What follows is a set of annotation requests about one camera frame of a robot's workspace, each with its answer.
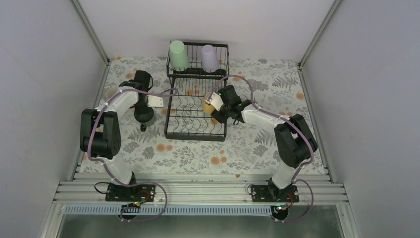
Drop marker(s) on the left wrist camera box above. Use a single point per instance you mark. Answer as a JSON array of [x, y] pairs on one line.
[[155, 101]]

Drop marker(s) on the aluminium mounting rail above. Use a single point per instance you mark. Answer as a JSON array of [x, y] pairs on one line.
[[187, 189]]

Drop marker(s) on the floral patterned table mat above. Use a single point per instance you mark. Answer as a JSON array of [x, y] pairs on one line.
[[276, 87]]

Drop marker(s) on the light green ceramic mug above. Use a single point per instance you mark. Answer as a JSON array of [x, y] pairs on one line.
[[110, 92]]

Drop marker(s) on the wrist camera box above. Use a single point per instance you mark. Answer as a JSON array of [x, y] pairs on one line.
[[155, 101], [214, 100]]

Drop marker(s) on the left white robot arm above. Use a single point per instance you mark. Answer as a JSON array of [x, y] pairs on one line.
[[100, 135]]

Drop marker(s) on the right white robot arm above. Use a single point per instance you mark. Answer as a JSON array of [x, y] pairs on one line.
[[295, 142]]

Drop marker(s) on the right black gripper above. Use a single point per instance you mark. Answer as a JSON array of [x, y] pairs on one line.
[[219, 118]]

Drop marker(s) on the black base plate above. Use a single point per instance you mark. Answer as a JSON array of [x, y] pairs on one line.
[[266, 193], [141, 193]]

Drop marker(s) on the yellow ceramic mug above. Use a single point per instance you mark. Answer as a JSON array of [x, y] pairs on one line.
[[208, 110]]

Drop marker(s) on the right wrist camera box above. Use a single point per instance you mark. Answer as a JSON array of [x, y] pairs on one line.
[[214, 100]]

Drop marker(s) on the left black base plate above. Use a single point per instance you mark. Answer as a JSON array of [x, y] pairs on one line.
[[141, 193]]

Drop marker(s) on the white slotted cable duct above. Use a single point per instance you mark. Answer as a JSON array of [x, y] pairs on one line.
[[176, 210]]

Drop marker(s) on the black wire dish rack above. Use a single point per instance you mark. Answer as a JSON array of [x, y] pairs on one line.
[[185, 119]]

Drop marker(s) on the mint green plastic tumbler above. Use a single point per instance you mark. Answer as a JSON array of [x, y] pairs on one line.
[[178, 57]]

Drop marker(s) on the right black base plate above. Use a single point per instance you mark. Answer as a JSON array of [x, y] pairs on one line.
[[266, 193]]

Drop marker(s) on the dark green ceramic mug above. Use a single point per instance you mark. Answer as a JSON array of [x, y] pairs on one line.
[[143, 114]]

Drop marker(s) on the lavender plastic tumbler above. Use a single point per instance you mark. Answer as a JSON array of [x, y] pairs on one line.
[[209, 59]]

